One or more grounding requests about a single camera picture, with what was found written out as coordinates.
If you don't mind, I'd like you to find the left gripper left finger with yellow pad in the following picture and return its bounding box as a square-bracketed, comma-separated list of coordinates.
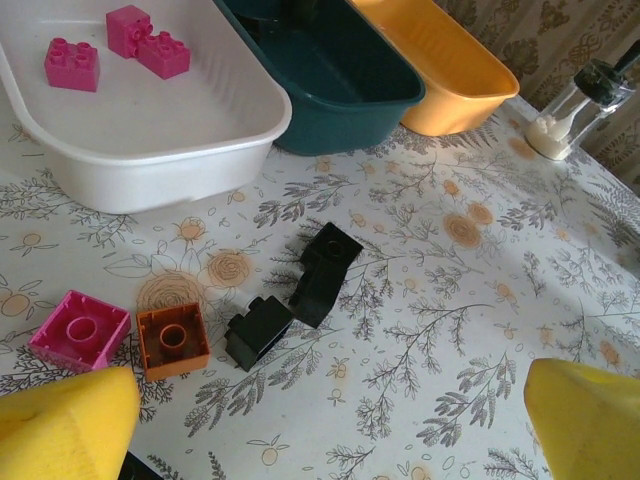
[0, 367, 142, 480]

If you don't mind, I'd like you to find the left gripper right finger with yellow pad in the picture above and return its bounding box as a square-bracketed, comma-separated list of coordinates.
[524, 357, 640, 480]

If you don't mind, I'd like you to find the pink lego brick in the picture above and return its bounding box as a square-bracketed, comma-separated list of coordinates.
[28, 289, 132, 374]
[134, 30, 192, 81]
[43, 37, 101, 94]
[104, 4, 154, 57]

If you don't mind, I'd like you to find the black lego brick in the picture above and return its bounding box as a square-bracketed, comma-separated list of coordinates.
[288, 259, 349, 330]
[298, 222, 365, 274]
[121, 449, 169, 480]
[223, 294, 294, 372]
[238, 10, 282, 47]

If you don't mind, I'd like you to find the orange lego brick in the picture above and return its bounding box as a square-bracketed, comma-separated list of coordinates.
[135, 302, 211, 384]

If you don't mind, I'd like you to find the floral patterned tablecloth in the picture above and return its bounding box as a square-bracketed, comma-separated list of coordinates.
[0, 94, 640, 480]

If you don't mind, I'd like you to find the white plastic container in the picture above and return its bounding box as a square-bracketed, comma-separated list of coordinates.
[0, 0, 294, 216]

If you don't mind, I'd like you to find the orange plastic container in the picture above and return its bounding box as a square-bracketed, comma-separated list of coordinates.
[347, 0, 521, 137]

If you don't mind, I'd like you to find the teal plastic container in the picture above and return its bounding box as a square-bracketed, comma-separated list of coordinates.
[212, 0, 427, 157]

